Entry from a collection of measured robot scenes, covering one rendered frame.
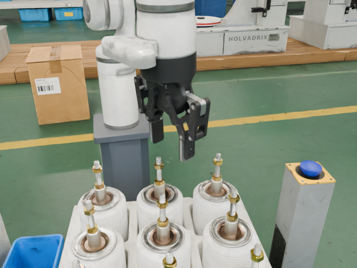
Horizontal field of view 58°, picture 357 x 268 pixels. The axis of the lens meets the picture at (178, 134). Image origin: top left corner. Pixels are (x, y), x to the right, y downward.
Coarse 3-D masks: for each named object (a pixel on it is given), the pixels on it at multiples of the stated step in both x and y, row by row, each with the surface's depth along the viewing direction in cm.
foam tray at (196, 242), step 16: (128, 208) 74; (192, 208) 76; (240, 208) 74; (80, 224) 69; (128, 224) 76; (192, 224) 69; (128, 240) 65; (192, 240) 65; (64, 256) 62; (128, 256) 62; (192, 256) 62
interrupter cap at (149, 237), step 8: (152, 224) 59; (176, 224) 59; (144, 232) 57; (152, 232) 57; (176, 232) 57; (184, 232) 57; (144, 240) 55; (152, 240) 55; (168, 240) 56; (176, 240) 55; (152, 248) 54; (160, 248) 54; (168, 248) 54; (176, 248) 54
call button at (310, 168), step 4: (308, 160) 64; (300, 164) 63; (304, 164) 62; (308, 164) 62; (312, 164) 62; (316, 164) 62; (300, 168) 62; (304, 168) 61; (308, 168) 61; (312, 168) 61; (316, 168) 61; (320, 168) 61; (304, 172) 62; (308, 172) 61; (312, 172) 61; (316, 172) 61; (320, 172) 61; (312, 176) 62
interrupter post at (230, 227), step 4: (228, 220) 56; (236, 220) 56; (228, 224) 56; (232, 224) 55; (236, 224) 56; (228, 228) 56; (232, 228) 56; (236, 228) 56; (228, 232) 56; (232, 232) 56; (236, 232) 57
